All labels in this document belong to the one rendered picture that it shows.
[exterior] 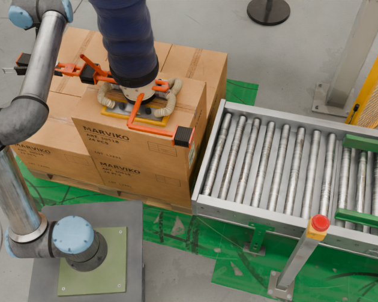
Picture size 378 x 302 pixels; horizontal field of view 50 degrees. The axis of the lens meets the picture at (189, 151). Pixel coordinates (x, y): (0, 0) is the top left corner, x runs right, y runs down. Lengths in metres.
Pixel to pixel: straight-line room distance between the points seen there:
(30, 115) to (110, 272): 0.86
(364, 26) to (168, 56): 1.26
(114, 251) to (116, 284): 0.15
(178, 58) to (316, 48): 1.41
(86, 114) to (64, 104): 0.63
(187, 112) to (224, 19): 2.04
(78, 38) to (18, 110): 1.85
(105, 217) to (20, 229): 0.48
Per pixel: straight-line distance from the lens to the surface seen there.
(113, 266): 1.90
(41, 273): 2.01
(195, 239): 2.70
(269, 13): 3.98
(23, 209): 1.60
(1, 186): 1.50
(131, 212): 1.99
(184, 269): 2.65
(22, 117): 1.31
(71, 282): 1.92
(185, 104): 2.05
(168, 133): 1.77
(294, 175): 2.32
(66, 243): 1.68
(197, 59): 2.81
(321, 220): 1.69
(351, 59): 2.96
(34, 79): 1.41
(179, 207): 2.68
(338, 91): 3.20
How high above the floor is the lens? 2.55
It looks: 58 degrees down
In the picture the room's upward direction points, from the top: 5 degrees counter-clockwise
